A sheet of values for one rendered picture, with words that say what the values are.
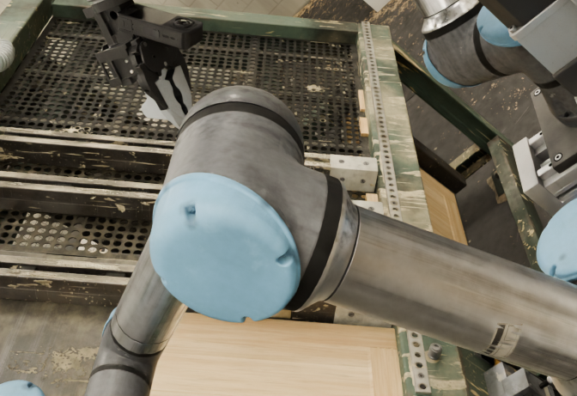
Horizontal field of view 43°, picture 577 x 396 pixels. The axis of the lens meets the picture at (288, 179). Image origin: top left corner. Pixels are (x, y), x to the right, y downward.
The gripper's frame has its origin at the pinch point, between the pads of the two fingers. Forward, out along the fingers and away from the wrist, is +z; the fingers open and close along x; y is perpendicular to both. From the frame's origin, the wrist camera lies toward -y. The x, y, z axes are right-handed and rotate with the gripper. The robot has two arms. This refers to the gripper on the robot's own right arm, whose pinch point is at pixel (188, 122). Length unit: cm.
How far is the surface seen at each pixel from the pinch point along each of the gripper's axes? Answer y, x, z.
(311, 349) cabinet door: 14, -19, 59
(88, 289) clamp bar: 52, -7, 33
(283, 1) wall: 293, -507, 76
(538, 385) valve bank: -27, -28, 75
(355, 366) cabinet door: 5, -20, 64
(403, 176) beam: 14, -82, 55
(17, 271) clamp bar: 62, -2, 24
